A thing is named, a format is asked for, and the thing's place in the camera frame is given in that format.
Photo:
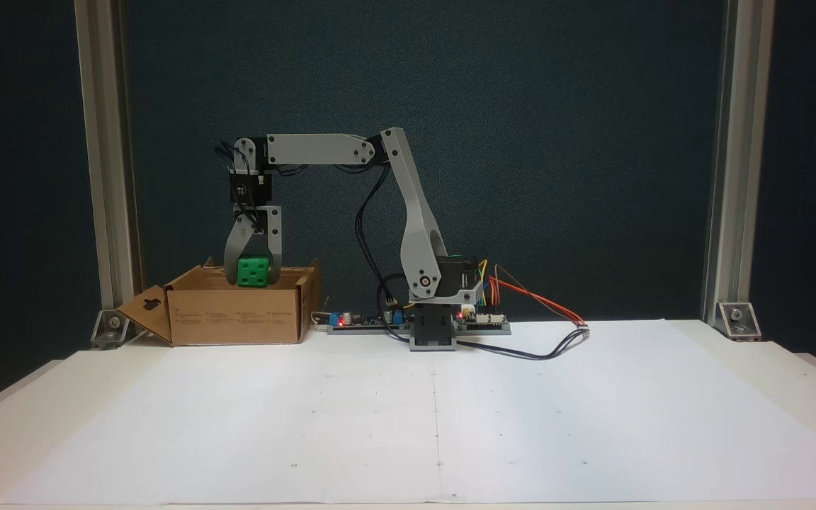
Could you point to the grey curved moving gripper finger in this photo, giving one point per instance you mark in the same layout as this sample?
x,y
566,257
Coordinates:
x,y
231,256

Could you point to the grey wide fixed gripper finger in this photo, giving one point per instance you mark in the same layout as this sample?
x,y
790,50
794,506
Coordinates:
x,y
275,256

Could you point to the green dice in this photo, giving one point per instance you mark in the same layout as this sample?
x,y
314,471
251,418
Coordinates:
x,y
252,273

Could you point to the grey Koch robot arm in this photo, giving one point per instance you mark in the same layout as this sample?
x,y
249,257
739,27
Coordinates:
x,y
415,212

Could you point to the brown cardboard box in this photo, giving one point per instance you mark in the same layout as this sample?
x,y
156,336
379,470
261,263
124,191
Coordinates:
x,y
238,319

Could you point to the blue circuit board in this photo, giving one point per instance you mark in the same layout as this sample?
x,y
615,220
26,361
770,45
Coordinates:
x,y
365,323

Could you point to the metal corner bracket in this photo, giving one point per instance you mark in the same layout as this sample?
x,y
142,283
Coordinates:
x,y
112,329
739,320

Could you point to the aluminium frame post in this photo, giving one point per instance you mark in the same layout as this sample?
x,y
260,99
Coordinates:
x,y
737,142
107,142

